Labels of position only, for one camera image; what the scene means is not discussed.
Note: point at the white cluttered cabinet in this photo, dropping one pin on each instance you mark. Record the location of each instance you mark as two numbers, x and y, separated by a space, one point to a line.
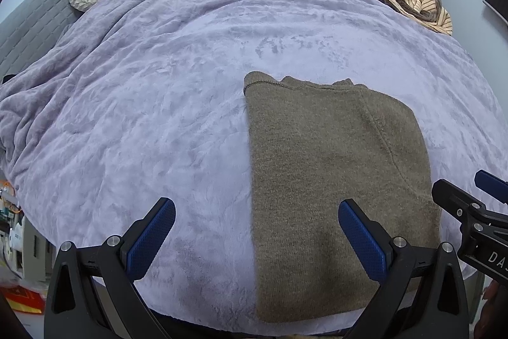
24 243

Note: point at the lilac fleece blanket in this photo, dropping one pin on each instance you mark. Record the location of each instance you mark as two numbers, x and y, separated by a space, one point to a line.
158 85

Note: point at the red flat box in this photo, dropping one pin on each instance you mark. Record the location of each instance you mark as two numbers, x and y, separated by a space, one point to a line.
24 299

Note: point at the brown knit sweater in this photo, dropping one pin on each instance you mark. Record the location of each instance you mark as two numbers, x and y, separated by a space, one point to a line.
325 164

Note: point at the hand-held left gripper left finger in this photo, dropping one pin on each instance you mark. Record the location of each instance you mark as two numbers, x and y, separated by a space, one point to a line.
149 239

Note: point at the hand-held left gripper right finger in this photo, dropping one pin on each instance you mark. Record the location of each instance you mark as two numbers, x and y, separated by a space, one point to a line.
363 239

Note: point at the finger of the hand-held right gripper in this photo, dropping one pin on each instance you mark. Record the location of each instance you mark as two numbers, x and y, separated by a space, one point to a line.
494 188
456 200

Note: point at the grey quilted headboard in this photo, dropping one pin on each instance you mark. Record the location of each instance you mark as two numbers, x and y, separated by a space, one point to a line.
35 13

